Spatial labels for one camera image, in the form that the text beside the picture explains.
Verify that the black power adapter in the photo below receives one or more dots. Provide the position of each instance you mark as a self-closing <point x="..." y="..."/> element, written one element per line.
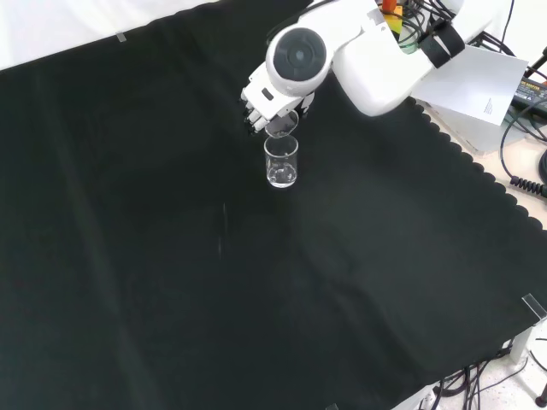
<point x="530" y="91"/>

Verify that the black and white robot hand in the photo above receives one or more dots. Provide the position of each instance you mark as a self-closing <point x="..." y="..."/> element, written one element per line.
<point x="265" y="100"/>

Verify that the pale board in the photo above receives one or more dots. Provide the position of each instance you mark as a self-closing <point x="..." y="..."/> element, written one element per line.
<point x="474" y="85"/>

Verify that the yellow stop button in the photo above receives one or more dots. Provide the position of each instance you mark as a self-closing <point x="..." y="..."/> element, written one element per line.
<point x="395" y="19"/>

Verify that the clear graduated glass beaker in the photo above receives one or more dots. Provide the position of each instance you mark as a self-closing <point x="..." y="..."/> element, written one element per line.
<point x="282" y="168"/>

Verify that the black bench cloth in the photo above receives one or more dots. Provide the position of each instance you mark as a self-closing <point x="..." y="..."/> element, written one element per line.
<point x="171" y="235"/>

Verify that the small clear glass beaker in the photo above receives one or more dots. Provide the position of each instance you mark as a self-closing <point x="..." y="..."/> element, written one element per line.
<point x="280" y="127"/>

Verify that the clear tape strip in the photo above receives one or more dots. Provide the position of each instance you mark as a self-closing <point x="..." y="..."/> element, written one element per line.
<point x="121" y="37"/>

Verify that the white table bracket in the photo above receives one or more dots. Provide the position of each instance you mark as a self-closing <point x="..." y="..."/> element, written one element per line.
<point x="523" y="341"/>

